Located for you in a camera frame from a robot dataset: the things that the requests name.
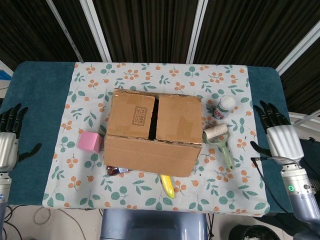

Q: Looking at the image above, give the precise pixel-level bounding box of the floral print tablecloth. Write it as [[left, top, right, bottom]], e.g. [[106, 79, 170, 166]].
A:
[[41, 61, 271, 218]]

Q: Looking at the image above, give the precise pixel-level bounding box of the white canister with green label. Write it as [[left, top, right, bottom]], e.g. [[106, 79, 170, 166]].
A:
[[213, 95, 237, 121]]

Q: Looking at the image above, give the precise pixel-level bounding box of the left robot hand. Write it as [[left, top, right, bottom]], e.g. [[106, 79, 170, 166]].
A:
[[0, 103, 43, 173]]

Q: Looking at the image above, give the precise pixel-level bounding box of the slanted white frame post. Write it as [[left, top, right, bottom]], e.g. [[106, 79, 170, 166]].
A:
[[275, 24, 320, 76]]

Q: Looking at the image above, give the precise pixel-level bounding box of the green lint roller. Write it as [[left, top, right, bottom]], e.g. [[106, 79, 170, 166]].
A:
[[202, 124, 236, 172]]

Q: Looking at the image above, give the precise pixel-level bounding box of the double white frame post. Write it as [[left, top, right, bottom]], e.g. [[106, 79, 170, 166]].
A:
[[185, 0, 209, 64]]

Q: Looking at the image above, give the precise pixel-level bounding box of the cola bottle with blue label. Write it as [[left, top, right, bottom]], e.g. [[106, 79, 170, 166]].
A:
[[104, 164, 131, 177]]

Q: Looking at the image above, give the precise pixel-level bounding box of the black round bin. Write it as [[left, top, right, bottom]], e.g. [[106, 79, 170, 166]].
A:
[[228, 224, 276, 240]]

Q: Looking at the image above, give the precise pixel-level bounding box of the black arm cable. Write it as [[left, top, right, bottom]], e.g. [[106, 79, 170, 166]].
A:
[[250, 156, 294, 214]]

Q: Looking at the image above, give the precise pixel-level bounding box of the thin white frame post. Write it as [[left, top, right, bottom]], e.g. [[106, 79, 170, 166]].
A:
[[46, 0, 85, 63]]

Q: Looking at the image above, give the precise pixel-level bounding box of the pink cube block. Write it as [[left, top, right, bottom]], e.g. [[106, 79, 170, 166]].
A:
[[77, 131, 104, 153]]

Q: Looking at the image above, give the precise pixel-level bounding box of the wide white frame post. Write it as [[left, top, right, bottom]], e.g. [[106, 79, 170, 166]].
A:
[[79, 0, 113, 63]]

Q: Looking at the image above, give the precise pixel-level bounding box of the yellow toy banana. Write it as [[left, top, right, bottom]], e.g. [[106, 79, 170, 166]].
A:
[[159, 174, 176, 200]]

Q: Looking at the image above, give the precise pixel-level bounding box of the blue-grey robot torso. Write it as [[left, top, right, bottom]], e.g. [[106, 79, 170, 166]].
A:
[[99, 209, 209, 240]]

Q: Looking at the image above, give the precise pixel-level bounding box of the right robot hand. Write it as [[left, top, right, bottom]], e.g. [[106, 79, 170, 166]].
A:
[[249, 100, 305, 166]]

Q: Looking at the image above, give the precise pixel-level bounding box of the brown cardboard box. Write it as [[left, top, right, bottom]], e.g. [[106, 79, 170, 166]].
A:
[[103, 87, 203, 178]]

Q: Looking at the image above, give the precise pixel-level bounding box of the black floor cable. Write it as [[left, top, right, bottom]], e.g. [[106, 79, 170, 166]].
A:
[[0, 204, 20, 240]]

